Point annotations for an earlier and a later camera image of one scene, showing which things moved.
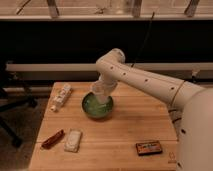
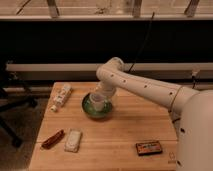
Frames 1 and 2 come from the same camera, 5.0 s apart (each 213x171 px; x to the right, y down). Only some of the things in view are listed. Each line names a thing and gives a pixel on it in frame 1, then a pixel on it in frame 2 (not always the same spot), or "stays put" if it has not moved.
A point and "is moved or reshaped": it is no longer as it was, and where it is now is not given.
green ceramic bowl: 95,110 stays put
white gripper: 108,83 stays put
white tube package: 61,97 stays put
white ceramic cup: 100,89 is moved or reshaped
